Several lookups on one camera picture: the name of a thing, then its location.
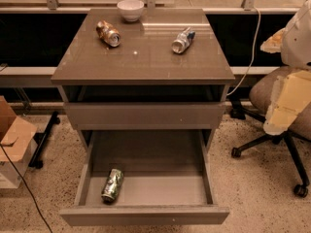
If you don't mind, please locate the black metal floor stand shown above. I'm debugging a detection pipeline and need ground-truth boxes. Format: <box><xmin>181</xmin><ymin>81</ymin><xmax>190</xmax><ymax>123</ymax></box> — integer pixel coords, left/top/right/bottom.
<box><xmin>29</xmin><ymin>111</ymin><xmax>60</xmax><ymax>169</ymax></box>

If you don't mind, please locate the closed grey top drawer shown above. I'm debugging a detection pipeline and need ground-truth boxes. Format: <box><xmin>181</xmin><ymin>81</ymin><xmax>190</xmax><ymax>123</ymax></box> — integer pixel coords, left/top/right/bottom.
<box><xmin>64</xmin><ymin>102</ymin><xmax>225</xmax><ymax>130</ymax></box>

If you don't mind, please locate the white ceramic bowl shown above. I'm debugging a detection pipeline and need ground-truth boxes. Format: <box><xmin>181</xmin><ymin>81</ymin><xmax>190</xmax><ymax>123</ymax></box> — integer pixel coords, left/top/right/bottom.
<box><xmin>117</xmin><ymin>0</ymin><xmax>144</xmax><ymax>22</ymax></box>

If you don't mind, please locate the crushed silver blue can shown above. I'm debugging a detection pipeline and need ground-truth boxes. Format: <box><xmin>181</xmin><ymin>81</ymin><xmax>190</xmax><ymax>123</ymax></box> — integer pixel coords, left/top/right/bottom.
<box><xmin>171</xmin><ymin>27</ymin><xmax>195</xmax><ymax>54</ymax></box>

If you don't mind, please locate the crushed gold brown can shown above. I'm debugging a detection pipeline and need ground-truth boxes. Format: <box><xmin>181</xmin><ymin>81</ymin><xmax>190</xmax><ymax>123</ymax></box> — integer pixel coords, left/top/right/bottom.
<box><xmin>96</xmin><ymin>20</ymin><xmax>121</xmax><ymax>48</ymax></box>

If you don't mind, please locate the grey drawer cabinet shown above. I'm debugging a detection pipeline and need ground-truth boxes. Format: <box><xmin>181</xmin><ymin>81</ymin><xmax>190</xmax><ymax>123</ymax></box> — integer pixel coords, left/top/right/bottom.
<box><xmin>52</xmin><ymin>9</ymin><xmax>234</xmax><ymax>146</ymax></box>

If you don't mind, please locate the worn brown office chair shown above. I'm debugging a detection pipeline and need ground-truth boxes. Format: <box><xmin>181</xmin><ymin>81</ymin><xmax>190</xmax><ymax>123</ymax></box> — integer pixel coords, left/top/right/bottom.
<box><xmin>228</xmin><ymin>0</ymin><xmax>311</xmax><ymax>199</ymax></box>

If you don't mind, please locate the black floor cable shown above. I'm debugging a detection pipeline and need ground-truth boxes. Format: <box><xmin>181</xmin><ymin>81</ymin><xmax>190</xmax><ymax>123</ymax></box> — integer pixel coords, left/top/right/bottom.
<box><xmin>0</xmin><ymin>144</ymin><xmax>53</xmax><ymax>233</ymax></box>

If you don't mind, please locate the crushed green can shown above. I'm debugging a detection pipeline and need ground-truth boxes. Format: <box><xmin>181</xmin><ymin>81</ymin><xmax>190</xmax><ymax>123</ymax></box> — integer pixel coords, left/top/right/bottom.
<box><xmin>101</xmin><ymin>169</ymin><xmax>123</xmax><ymax>203</ymax></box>

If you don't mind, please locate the white hanging cable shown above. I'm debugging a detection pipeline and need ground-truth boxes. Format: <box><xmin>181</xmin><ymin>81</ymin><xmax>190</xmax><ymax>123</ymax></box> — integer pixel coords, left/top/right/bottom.
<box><xmin>225</xmin><ymin>7</ymin><xmax>262</xmax><ymax>97</ymax></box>

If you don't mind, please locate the cardboard box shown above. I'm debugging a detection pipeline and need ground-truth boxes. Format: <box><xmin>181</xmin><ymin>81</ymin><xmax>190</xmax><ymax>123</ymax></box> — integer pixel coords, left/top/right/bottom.
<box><xmin>0</xmin><ymin>96</ymin><xmax>37</xmax><ymax>188</ymax></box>

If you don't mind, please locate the open grey middle drawer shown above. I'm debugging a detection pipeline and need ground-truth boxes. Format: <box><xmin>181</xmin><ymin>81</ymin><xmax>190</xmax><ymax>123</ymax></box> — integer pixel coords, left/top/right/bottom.
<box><xmin>60</xmin><ymin>130</ymin><xmax>229</xmax><ymax>226</ymax></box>

